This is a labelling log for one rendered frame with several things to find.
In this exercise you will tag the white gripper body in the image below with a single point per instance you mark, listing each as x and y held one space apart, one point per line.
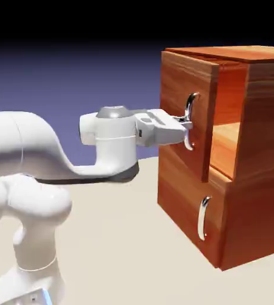
165 129

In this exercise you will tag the wooden cabinet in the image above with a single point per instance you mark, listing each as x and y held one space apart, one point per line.
258 155

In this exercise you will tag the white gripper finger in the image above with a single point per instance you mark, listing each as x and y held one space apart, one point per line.
187 124
180 118

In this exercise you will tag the wooden cabinet door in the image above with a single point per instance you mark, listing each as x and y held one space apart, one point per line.
187 214
180 114

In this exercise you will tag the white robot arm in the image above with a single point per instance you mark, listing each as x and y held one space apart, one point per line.
108 145

